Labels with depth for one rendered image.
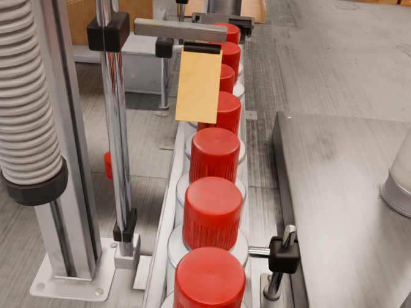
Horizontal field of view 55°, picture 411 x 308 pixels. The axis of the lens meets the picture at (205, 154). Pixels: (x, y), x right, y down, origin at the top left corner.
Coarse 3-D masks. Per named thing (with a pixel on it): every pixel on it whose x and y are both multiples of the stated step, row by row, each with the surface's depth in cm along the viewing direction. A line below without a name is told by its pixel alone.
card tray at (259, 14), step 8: (192, 0) 129; (248, 0) 134; (256, 0) 134; (192, 8) 123; (200, 8) 124; (248, 8) 127; (256, 8) 128; (264, 8) 117; (184, 16) 118; (256, 16) 121; (264, 16) 116
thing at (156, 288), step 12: (204, 12) 83; (180, 132) 48; (180, 144) 46; (180, 156) 44; (180, 168) 43; (168, 192) 40; (168, 204) 38; (168, 216) 37; (168, 228) 36; (156, 252) 34; (156, 264) 33; (156, 276) 32; (156, 288) 31; (156, 300) 30
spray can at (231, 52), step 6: (216, 42) 39; (228, 42) 40; (222, 48) 38; (228, 48) 38; (234, 48) 38; (222, 54) 37; (228, 54) 37; (234, 54) 38; (222, 60) 38; (228, 60) 38; (234, 60) 38; (234, 66) 39; (234, 84) 40; (240, 84) 41; (234, 90) 40; (240, 90) 40; (240, 96) 40; (240, 114) 42
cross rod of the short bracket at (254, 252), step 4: (252, 248) 41; (256, 248) 41; (260, 248) 41; (264, 248) 41; (268, 248) 42; (252, 252) 41; (256, 252) 41; (260, 252) 41; (264, 252) 41; (268, 252) 41; (252, 256) 41; (256, 256) 41; (260, 256) 41; (264, 256) 41; (268, 256) 41
